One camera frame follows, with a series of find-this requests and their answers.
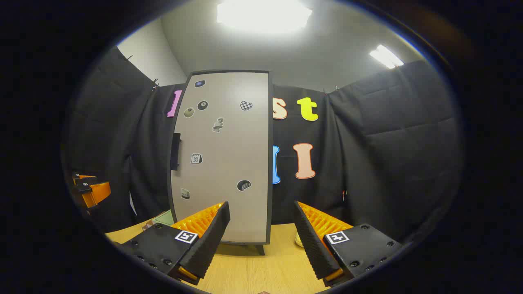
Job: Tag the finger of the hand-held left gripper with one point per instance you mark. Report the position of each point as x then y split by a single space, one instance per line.
96 192
83 178

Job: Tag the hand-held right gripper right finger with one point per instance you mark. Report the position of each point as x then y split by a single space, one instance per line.
312 241

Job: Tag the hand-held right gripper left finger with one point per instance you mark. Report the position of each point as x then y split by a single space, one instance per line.
210 237

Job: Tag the grey cabinet door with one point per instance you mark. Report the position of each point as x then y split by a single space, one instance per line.
229 155

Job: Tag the dark grey cabinet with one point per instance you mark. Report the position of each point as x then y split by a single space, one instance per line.
271 163

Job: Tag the yellow round sponge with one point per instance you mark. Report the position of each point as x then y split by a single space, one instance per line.
299 240

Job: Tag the green square mat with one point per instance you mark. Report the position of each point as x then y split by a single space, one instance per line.
164 218

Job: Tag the black backdrop cloth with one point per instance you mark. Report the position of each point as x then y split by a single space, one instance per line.
388 143

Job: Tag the narrow ceiling light strip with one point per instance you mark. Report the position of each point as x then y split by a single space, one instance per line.
386 56

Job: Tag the large ceiling light panel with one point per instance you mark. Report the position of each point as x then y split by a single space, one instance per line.
263 14

